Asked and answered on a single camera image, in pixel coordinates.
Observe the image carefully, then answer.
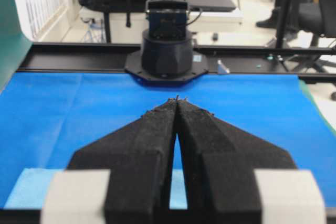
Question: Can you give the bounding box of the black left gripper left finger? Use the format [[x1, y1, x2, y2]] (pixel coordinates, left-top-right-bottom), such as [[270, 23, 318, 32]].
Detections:
[[40, 99, 177, 224]]

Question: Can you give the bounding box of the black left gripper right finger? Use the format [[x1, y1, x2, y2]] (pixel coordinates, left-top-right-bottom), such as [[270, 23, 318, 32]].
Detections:
[[176, 98, 328, 224]]

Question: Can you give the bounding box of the light blue towel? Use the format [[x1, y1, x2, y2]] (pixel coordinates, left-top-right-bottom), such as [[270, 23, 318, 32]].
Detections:
[[4, 168, 187, 209]]

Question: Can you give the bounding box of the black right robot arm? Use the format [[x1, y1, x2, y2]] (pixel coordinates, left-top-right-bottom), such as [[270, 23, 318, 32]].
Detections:
[[141, 0, 193, 76]]

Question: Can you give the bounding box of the dark blue table cloth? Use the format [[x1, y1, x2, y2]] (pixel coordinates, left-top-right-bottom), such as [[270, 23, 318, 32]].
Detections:
[[1, 72, 335, 207]]

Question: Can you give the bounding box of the green backdrop sheet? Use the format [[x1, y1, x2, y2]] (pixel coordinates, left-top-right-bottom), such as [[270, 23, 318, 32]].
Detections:
[[1, 0, 33, 90]]

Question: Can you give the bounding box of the black office chair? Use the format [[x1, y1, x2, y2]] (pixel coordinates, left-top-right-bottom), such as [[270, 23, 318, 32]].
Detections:
[[256, 0, 336, 72]]

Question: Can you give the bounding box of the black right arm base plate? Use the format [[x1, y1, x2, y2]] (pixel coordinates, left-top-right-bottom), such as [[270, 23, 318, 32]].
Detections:
[[124, 50, 210, 83]]

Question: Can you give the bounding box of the black table edge rail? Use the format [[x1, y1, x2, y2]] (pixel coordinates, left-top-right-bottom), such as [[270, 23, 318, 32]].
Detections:
[[18, 42, 335, 84]]

